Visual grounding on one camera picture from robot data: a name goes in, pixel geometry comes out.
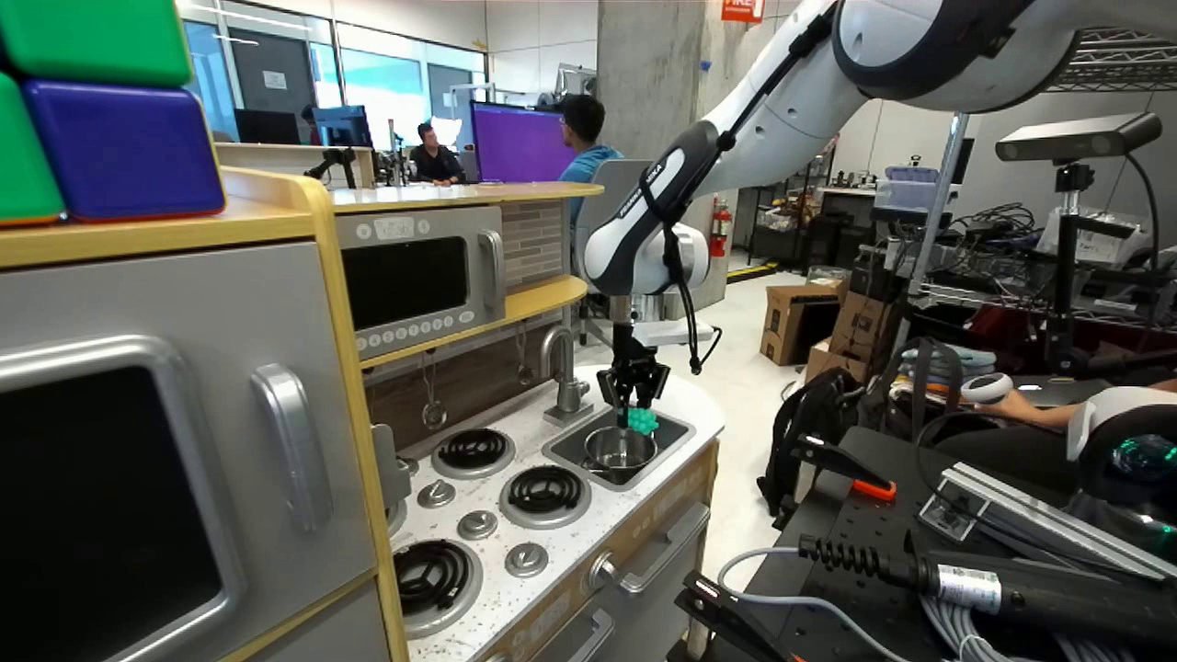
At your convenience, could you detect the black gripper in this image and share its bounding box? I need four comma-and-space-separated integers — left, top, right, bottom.
596, 325, 672, 430

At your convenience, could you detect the grey toy sink basin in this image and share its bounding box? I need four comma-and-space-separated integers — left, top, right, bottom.
539, 405, 699, 493

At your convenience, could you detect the small steel pot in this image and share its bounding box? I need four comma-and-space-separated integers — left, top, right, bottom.
582, 419, 653, 484

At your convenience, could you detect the silver toy faucet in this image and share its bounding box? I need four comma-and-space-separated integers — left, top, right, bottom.
537, 320, 596, 427

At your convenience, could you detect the silver toy microwave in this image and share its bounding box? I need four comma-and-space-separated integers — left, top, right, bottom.
331, 202, 510, 367

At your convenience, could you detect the wooden toy kitchen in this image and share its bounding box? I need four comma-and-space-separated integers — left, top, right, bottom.
0, 164, 727, 662

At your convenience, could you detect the black round stove burner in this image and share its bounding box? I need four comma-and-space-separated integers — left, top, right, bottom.
390, 534, 484, 639
429, 422, 519, 484
498, 463, 596, 534

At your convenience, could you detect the plain cardboard box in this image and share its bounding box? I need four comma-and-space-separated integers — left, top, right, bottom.
759, 281, 847, 367

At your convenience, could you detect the red fire extinguisher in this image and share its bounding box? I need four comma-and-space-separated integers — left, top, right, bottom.
707, 197, 737, 264

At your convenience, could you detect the printed cardboard box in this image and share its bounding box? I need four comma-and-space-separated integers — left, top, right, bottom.
826, 282, 913, 385

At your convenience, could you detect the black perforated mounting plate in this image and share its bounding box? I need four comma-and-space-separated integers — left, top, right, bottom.
721, 419, 1177, 662

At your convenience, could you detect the person in blue shirt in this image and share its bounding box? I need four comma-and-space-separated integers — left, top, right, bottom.
553, 92, 630, 187

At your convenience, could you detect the purple partition panel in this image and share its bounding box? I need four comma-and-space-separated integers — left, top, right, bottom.
472, 100, 582, 187

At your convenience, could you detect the person in dark shirt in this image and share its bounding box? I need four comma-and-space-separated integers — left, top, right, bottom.
405, 117, 472, 187

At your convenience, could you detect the black computer monitor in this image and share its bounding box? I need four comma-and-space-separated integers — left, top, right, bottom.
233, 107, 310, 148
310, 102, 378, 154

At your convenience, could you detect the person in white shirt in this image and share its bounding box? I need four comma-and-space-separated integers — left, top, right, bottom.
977, 376, 1177, 519

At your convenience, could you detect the purple foam block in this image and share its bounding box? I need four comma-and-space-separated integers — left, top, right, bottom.
23, 77, 228, 229

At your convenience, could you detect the green foam block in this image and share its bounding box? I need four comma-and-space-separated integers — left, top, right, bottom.
0, 0, 196, 92
0, 69, 69, 233

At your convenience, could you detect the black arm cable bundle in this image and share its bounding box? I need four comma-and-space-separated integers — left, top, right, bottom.
635, 113, 740, 379

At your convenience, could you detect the silver corner bracket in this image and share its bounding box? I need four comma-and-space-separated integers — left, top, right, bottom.
916, 486, 989, 546

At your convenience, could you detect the white ring VR controller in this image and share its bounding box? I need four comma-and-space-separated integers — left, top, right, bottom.
956, 367, 1018, 412

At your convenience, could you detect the grey coiled cable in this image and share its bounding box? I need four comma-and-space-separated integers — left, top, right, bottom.
712, 546, 1177, 662

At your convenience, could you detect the long aluminium extrusion rail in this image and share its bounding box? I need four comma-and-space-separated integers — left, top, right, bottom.
916, 460, 1177, 590

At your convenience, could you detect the black camera stand pole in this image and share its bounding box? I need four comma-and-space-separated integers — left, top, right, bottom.
1047, 160, 1101, 379

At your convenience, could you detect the black ribbed handle device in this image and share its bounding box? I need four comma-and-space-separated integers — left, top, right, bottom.
796, 529, 1177, 654

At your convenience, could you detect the grey stereo camera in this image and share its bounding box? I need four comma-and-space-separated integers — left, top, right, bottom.
989, 107, 1168, 170

